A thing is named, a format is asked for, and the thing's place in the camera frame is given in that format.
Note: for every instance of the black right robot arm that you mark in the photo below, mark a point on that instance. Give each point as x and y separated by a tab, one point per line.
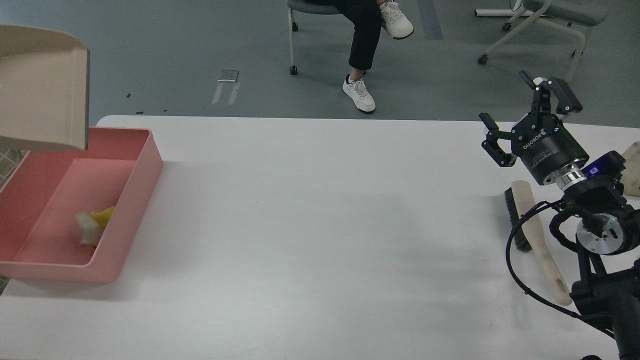
593	219

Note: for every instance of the white bread slice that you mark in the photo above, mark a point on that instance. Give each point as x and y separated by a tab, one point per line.
90	232

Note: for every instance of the beige stone block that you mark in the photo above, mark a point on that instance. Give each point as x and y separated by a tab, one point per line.
631	174

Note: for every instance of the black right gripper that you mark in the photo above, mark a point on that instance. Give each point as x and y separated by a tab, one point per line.
539	139

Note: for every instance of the pink plastic bin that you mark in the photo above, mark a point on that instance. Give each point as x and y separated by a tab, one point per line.
39	235

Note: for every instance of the yellow sponge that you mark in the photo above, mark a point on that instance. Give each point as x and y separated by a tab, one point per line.
102	218

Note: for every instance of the seated person black trousers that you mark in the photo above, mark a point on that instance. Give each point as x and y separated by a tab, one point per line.
369	18

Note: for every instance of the beige plastic dustpan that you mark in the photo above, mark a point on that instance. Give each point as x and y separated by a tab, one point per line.
44	100

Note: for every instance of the patterned beige cloth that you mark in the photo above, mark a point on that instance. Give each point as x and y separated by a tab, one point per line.
10	159

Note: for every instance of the beige hand brush black bristles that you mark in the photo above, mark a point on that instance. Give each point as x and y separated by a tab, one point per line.
537	240

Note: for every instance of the grey office chair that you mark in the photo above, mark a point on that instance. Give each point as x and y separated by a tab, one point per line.
318	40

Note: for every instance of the white swivel chair base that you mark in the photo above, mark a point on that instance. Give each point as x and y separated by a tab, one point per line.
568	18

